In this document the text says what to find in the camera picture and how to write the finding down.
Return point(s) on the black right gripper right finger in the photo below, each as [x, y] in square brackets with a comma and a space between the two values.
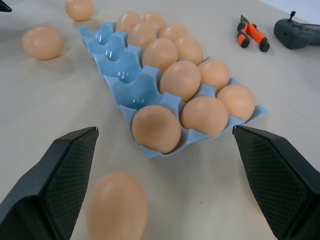
[280, 175]

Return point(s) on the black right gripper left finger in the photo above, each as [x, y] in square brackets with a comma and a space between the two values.
[52, 180]

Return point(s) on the blue plastic egg tray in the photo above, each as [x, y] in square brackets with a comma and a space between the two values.
[130, 82]

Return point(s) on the brown egg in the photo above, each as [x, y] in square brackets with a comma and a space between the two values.
[116, 207]
[42, 43]
[236, 101]
[173, 32]
[142, 35]
[156, 128]
[128, 21]
[190, 50]
[155, 20]
[204, 116]
[214, 73]
[160, 55]
[79, 9]
[180, 80]

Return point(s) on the dark grey remote controller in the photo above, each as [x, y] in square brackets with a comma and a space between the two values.
[295, 33]

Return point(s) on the orange and black pliers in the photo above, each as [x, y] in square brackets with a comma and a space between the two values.
[252, 33]

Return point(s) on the black pointed object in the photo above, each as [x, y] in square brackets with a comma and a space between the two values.
[4, 8]

